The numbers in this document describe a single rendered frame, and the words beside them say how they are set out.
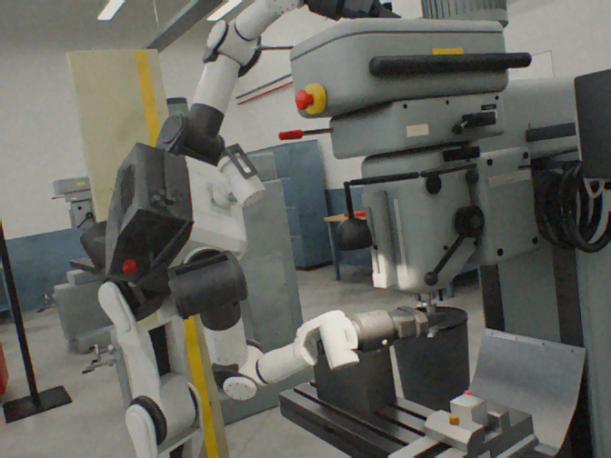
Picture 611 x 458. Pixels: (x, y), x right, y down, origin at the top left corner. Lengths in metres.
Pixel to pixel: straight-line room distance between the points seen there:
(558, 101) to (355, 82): 0.64
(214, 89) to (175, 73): 9.40
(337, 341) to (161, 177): 0.53
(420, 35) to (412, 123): 0.18
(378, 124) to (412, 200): 0.17
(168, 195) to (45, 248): 8.83
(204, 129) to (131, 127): 1.37
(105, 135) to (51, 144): 7.37
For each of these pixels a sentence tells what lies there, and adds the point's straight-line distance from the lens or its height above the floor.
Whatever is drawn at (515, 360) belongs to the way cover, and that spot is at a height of 1.01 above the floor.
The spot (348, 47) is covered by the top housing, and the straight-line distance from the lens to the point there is 1.10.
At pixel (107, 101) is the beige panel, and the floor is 2.06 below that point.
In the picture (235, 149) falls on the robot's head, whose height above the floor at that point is 1.69.
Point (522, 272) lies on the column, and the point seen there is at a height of 1.26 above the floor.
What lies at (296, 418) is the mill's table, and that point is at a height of 0.86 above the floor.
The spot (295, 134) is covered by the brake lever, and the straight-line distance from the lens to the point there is 1.23.
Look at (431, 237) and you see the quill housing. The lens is 1.21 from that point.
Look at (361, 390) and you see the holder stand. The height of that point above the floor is 0.99.
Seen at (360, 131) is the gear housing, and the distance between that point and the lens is 1.21.
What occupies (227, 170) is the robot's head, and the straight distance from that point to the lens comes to 1.26.
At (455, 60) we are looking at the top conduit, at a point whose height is 1.79.
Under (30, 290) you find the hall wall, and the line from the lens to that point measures 10.05.
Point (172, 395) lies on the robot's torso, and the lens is 1.60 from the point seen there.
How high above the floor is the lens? 1.63
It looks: 6 degrees down
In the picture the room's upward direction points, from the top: 9 degrees counter-clockwise
